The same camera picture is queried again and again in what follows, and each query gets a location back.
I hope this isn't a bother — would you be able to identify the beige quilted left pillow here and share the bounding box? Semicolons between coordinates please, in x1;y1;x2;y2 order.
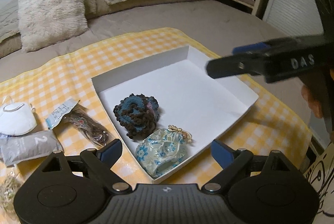
0;0;19;42

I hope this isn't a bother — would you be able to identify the white cardboard box tray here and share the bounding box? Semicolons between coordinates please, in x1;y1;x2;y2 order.
92;46;259;184

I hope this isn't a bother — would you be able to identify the grey pouch with number 2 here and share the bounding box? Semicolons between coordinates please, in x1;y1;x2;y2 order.
1;130;63;167

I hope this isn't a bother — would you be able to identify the floral satin drawstring pouch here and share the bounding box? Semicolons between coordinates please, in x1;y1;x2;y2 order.
135;125;192;179

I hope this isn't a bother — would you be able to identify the bag of rubber bands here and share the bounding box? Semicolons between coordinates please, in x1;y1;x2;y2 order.
1;171;22;215

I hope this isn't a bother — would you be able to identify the blue brown crochet scrunchie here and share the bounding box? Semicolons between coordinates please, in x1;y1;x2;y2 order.
113;94;160;140

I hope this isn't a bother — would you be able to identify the dark patterned item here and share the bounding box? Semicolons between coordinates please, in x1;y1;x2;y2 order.
62;107;109;148

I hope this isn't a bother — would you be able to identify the light blue wet wipe packet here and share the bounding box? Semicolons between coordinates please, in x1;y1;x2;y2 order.
45;98;79;130

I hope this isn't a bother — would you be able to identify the white face mask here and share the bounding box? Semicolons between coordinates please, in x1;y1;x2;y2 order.
0;95;37;136

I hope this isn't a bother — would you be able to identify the person's right hand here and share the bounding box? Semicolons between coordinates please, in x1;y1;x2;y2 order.
301;85;323;119

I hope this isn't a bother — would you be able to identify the yellow white checkered blanket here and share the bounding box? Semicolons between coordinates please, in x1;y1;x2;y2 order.
0;27;313;224

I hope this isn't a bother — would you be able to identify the fluffy white cushion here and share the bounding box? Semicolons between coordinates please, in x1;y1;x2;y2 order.
18;0;88;52

